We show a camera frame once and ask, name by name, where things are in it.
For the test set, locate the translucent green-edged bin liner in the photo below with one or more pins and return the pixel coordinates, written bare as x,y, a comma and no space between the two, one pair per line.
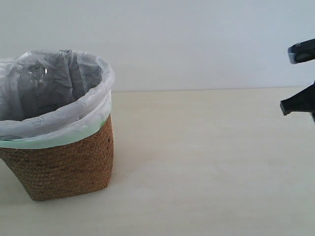
77,99

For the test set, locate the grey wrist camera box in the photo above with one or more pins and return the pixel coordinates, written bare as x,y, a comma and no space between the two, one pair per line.
302,52

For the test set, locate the woven wicker trash basket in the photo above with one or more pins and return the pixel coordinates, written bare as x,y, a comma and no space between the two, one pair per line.
64,171

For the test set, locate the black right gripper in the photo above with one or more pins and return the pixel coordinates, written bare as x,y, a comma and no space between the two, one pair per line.
303,101

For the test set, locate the red label plastic bottle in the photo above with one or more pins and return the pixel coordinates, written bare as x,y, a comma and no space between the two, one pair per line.
32,89

